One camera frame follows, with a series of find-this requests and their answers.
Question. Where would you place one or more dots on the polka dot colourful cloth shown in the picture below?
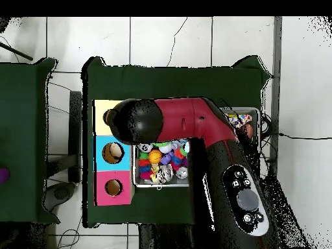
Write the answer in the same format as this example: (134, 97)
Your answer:
(236, 120)

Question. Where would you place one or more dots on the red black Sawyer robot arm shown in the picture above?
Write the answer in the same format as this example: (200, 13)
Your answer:
(181, 122)

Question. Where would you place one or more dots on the wooden box with three holes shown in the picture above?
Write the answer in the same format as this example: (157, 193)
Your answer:
(101, 176)

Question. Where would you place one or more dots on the small orange basketball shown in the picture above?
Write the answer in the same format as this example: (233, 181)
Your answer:
(154, 156)

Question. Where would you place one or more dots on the crushed silver can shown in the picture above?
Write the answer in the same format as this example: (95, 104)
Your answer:
(165, 173)

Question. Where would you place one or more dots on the beige ball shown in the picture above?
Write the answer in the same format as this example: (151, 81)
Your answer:
(116, 151)

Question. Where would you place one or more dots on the brown toy football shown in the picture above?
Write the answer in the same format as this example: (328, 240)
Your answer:
(250, 130)

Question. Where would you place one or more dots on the black upright panel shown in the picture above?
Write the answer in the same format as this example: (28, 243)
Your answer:
(75, 129)

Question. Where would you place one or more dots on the grey round floor base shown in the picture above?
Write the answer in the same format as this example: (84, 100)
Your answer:
(62, 193)

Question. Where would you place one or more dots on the dark green side table cloth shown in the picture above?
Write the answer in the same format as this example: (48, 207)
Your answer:
(23, 129)

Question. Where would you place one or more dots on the purple object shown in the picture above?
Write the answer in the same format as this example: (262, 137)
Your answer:
(3, 175)

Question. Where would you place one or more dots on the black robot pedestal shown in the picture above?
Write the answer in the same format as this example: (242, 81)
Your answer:
(166, 238)

